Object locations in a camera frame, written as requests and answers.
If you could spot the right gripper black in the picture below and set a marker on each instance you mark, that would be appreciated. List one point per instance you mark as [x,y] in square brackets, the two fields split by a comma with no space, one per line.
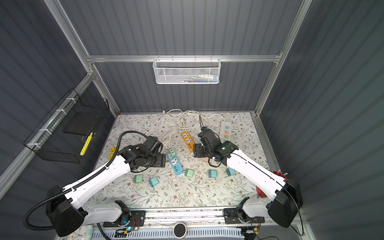
[197,150]

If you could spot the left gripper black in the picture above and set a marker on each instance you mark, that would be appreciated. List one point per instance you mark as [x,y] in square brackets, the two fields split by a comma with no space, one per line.
[161,160]

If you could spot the teal plug adapter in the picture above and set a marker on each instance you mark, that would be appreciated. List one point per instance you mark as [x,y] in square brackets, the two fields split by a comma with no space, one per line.
[230,172]
[213,174]
[189,173]
[153,182]

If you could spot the green plug adapter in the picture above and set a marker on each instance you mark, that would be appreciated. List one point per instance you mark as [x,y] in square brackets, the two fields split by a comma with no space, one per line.
[172,153]
[138,179]

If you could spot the blue power strip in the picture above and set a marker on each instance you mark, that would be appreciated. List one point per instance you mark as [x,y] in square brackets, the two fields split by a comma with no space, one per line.
[175,164]

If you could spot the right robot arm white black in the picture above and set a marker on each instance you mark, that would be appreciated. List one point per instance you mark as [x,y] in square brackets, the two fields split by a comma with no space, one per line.
[285,198]

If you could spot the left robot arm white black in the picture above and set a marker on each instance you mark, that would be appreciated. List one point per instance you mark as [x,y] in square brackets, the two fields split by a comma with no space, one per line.
[67,208]

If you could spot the white power strip pastel sockets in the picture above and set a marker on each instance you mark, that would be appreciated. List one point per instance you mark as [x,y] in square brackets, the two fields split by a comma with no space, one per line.
[225,131]

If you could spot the yellow tube on mat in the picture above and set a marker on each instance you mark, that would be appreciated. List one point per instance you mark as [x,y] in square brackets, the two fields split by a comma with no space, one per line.
[112,153]

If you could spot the orange power strip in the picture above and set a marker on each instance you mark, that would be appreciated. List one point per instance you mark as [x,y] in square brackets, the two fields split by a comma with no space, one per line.
[188,140]

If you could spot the floral table mat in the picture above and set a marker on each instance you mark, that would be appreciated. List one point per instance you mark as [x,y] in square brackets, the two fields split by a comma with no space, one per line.
[172,191]

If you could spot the yellow marker in basket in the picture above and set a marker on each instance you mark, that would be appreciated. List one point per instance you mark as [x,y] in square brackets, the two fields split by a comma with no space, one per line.
[86,144]

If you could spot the black round speaker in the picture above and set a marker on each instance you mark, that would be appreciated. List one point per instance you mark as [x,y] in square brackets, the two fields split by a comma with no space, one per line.
[180,230]

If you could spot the white clock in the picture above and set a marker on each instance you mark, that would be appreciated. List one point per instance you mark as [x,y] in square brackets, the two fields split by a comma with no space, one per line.
[82,233]

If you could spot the black wire basket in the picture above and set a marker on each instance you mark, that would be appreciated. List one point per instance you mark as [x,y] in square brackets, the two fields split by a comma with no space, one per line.
[61,137]

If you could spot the white wire basket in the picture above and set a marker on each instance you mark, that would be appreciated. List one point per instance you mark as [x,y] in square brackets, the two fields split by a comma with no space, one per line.
[187,73]

